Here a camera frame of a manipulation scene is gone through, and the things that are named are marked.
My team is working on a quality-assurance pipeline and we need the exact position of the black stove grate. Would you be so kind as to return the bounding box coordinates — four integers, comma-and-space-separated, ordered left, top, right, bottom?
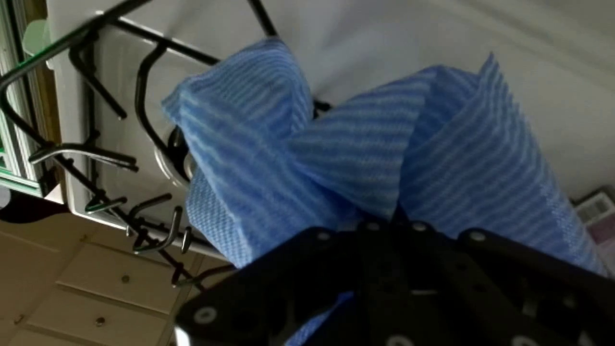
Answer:
0, 0, 334, 290

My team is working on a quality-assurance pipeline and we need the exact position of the blue striped towel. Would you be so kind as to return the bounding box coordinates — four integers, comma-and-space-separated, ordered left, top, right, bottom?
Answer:
161, 36, 611, 346

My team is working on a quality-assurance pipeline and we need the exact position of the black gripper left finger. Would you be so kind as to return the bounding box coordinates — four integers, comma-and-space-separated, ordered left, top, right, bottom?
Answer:
173, 218, 392, 346

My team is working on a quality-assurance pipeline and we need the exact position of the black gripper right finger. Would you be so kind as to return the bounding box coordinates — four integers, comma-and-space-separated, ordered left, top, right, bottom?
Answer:
390, 217, 615, 346

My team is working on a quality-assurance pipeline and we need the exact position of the white gas stove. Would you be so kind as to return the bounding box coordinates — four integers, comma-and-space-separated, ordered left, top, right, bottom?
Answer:
44, 0, 615, 257

